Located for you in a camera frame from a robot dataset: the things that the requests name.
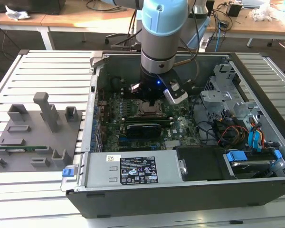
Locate metal socket cover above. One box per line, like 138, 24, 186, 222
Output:
137, 99, 162, 116

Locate silver CPU green substrate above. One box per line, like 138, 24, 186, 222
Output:
142, 104, 158, 114

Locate CPU socket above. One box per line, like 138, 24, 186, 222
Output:
135, 98, 164, 117

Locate black graphics card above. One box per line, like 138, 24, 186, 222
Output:
125, 122, 162, 139

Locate green motherboard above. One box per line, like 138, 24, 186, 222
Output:
96, 86, 203, 152

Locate silver chipset heatsink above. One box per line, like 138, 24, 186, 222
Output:
165, 140, 181, 151

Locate silver metal drive cage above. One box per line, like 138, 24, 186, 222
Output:
199, 62, 266, 126

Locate black plastic shroud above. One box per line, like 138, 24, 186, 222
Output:
175, 146, 228, 182

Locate grey power supply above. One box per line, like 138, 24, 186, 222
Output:
75, 152, 182, 192

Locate hard disk blue carrier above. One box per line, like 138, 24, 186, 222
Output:
224, 149, 283, 179

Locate black PC case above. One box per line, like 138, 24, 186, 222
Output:
65, 50, 285, 219

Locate wooden desk white legs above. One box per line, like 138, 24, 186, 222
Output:
204, 0, 285, 48
0, 10, 143, 51

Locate blue plastic case latch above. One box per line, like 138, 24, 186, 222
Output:
61, 166, 75, 178

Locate small black box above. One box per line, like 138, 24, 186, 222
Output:
227, 2, 242, 18

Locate grey parts rack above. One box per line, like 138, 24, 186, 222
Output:
0, 92, 84, 173

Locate green RAM stick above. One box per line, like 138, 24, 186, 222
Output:
0, 146, 48, 153

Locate white plastic bags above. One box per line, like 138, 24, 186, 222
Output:
248, 2, 280, 22

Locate black monitor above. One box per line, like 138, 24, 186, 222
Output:
0, 0, 67, 14

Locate white crumpled paper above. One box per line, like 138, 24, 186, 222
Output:
4, 5, 31, 21

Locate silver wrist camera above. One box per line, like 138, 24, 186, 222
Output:
163, 80, 189, 105

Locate red yellow power wires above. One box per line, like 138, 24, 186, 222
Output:
217, 125, 250, 149

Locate pale blue flat wire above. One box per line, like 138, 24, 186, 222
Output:
248, 127, 262, 152

